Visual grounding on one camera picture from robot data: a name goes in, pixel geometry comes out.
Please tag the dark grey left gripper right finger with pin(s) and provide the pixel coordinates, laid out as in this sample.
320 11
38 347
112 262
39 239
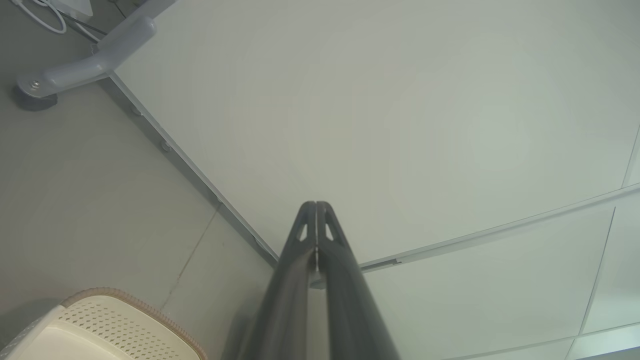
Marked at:
345 300

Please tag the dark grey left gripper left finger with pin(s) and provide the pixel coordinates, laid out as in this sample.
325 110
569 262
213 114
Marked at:
292 295

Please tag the cream perforated laundry basket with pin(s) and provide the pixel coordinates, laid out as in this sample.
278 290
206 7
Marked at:
100 330

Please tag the white power adapter box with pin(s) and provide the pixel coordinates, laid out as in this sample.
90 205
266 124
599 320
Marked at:
75 6

